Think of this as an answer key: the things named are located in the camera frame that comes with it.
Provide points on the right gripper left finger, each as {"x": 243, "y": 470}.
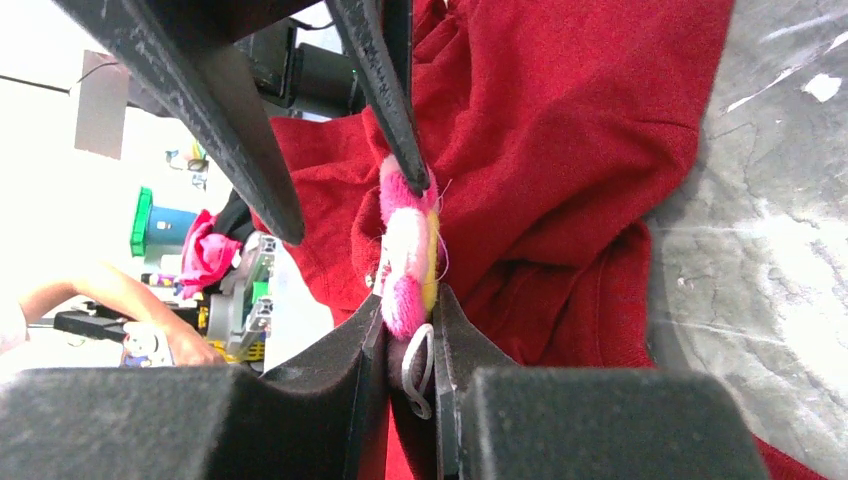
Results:
{"x": 320, "y": 415}

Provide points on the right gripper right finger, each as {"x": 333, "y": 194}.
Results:
{"x": 499, "y": 420}

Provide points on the pink flower brooch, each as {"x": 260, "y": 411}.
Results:
{"x": 407, "y": 279}

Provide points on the red t-shirt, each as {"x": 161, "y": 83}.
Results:
{"x": 552, "y": 128}

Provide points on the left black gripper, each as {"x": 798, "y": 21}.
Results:
{"x": 183, "y": 59}

